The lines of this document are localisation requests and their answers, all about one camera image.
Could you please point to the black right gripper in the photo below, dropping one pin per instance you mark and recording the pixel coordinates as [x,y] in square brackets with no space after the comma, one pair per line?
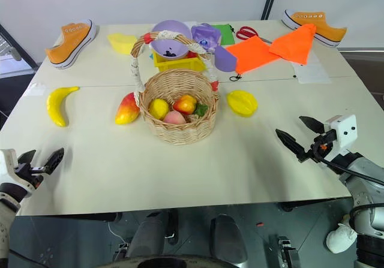
[322,145]

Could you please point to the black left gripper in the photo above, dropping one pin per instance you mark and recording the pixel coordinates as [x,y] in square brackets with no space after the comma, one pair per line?
[31,175]

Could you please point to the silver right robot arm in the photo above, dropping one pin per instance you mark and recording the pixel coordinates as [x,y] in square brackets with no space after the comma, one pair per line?
[369,172]

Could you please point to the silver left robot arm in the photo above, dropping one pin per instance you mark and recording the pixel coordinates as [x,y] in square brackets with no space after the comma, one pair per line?
[7,220]

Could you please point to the green leaf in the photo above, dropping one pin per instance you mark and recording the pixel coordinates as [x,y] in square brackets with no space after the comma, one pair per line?
[200,109]

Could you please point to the wicker basket with handle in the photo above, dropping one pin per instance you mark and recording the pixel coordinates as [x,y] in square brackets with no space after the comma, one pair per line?
[180,130]

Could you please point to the yellow banana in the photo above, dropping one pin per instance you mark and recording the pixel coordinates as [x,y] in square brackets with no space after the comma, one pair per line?
[55,106]

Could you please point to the white paper sheet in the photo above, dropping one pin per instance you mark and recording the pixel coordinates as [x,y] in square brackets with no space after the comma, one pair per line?
[312,73]

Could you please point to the yellow starfruit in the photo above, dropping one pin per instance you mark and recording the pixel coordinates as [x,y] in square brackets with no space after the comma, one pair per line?
[241,103]

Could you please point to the crumpled orange cloth bag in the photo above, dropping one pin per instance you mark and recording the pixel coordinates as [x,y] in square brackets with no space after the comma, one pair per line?
[295,44]

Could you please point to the red yellow mango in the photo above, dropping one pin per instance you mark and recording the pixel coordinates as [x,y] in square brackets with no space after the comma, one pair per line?
[127,112]

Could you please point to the white crumpled rag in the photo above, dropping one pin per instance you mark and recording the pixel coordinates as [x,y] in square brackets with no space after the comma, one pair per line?
[340,239]

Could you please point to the orange canvas sneaker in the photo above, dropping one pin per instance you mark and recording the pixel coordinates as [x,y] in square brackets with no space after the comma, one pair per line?
[303,17]
[67,47]

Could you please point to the black metal clamp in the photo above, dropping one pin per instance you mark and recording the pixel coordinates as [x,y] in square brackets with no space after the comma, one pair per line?
[289,253]

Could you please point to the red orange bell pepper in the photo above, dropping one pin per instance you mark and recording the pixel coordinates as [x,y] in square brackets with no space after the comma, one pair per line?
[184,104]

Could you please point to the yellow lemon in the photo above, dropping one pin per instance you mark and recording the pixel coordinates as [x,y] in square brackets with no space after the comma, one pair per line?
[158,108]

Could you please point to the green cloth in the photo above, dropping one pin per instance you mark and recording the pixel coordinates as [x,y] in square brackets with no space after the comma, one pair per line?
[225,34]

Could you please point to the pink peach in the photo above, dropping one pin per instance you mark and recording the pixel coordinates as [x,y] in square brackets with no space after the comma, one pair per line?
[175,118]

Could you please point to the black metal pole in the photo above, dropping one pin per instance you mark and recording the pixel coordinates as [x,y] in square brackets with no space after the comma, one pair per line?
[268,1]

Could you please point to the yellow plastic bin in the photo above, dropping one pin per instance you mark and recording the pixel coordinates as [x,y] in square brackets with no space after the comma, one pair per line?
[180,65]

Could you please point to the yellow ingot shaped toy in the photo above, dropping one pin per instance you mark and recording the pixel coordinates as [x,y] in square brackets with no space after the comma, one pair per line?
[121,43]

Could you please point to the small dark pieces in bowl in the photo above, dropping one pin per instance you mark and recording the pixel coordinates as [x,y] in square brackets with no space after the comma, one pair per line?
[169,53]

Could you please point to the purple plastic bowl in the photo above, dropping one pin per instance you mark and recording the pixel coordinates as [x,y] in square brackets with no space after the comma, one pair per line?
[171,25]

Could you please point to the dark round base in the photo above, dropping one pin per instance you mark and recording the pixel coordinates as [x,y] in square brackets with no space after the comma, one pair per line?
[180,263]

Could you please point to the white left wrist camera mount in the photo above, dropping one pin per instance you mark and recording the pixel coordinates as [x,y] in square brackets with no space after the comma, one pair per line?
[7,163]

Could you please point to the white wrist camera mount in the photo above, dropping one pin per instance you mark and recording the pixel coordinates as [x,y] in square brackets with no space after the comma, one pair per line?
[7,163]
[345,130]

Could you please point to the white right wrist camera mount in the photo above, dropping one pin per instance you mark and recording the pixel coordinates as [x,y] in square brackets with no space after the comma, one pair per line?
[345,130]

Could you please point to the black table frame bar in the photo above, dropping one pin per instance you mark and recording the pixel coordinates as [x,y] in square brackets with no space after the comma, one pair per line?
[93,217]

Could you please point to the dark metal frame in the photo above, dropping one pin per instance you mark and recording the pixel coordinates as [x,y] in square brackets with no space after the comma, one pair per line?
[12,49]

